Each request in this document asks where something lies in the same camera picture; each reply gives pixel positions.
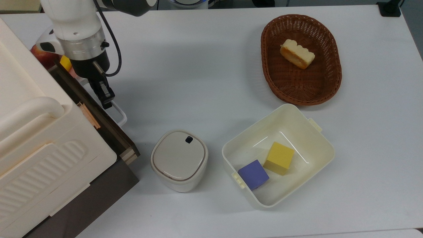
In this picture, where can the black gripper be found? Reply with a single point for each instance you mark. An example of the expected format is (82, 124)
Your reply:
(89, 67)

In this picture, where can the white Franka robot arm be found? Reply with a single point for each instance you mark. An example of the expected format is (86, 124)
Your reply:
(72, 19)

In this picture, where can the yellow banana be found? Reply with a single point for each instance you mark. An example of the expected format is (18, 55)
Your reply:
(65, 62)

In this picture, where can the red apple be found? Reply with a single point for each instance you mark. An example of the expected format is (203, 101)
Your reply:
(41, 58)

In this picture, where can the cream plastic storage box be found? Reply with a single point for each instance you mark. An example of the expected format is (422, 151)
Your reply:
(33, 148)

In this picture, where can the cream lidded trash can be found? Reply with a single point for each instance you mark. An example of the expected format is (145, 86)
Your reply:
(178, 158)

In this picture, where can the dark wooden cabinet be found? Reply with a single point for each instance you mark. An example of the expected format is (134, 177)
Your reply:
(99, 198)

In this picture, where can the beige desk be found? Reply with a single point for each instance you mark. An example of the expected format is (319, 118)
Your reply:
(19, 5)

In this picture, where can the purple cube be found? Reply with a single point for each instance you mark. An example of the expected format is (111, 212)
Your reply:
(252, 173)

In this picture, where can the yellow cube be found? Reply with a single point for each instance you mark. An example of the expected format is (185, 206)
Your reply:
(279, 157)

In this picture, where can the bread slice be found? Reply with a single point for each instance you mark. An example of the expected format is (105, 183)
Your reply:
(295, 53)

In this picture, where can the cream open plastic bin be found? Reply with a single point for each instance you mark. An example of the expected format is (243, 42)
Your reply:
(297, 132)

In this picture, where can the brown wicker basket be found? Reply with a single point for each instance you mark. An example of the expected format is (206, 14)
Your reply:
(314, 89)

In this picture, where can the black table clamp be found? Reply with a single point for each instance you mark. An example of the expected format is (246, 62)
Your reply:
(390, 10)

